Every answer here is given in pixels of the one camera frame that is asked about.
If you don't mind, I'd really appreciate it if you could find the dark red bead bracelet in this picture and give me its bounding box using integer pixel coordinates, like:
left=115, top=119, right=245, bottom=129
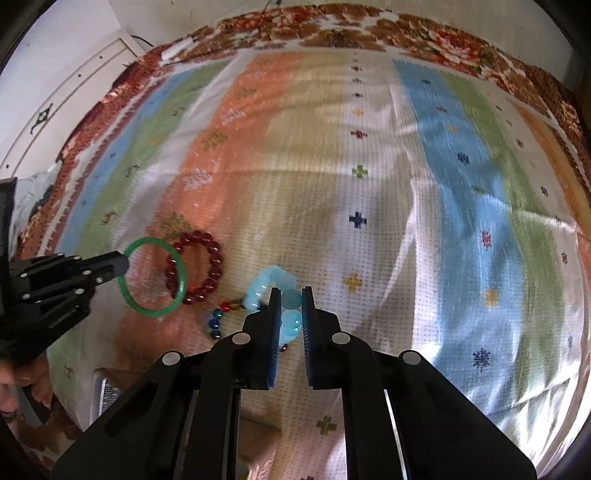
left=164, top=229, right=226, bottom=305

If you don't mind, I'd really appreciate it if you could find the white cabinet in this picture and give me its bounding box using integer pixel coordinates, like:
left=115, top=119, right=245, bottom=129
left=1, top=29, right=144, bottom=178

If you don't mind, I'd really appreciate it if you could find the floral red bedsheet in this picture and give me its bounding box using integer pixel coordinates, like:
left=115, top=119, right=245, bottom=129
left=0, top=2, right=591, bottom=480

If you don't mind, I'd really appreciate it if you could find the green jade bangle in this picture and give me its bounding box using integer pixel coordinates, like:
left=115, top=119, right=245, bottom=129
left=117, top=237, right=187, bottom=318

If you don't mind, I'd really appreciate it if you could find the multicolour glass bead bracelet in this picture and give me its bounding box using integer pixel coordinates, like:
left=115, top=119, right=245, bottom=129
left=208, top=297, right=290, bottom=354

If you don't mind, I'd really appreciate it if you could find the light blue bead bracelet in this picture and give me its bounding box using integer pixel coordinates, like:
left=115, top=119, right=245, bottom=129
left=242, top=264, right=304, bottom=347

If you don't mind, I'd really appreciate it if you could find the person's left hand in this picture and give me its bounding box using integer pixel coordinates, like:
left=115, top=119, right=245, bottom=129
left=0, top=353, right=53, bottom=414

